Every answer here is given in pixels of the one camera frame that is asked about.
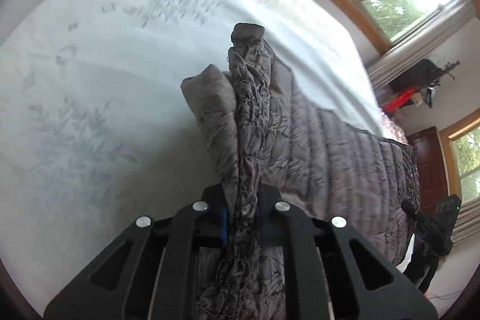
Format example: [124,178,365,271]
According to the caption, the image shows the red bag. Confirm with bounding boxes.
[382,88,417,114]

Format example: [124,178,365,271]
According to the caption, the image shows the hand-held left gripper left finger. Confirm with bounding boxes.
[43,184,229,320]

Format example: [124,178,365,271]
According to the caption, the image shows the pink floral quilt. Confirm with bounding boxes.
[379,110,409,144]

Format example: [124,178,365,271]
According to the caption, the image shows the grey quilted comforter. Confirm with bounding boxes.
[181,22,419,320]

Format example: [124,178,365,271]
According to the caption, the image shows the white embroidered bed sheet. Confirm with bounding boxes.
[0,0,385,306]

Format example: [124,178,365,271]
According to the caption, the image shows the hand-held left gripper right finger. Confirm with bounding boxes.
[257,183,439,320]

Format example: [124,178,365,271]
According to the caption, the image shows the person's right forearm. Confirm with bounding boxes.
[407,249,440,292]

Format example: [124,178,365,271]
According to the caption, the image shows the small wooden framed window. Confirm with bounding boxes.
[439,118,480,201]

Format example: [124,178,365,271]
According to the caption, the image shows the striped beige curtain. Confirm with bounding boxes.
[450,196,480,244]

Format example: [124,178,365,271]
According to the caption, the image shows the dark hanging clothes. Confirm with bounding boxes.
[390,59,460,109]

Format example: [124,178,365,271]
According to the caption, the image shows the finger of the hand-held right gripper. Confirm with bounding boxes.
[400,201,432,231]

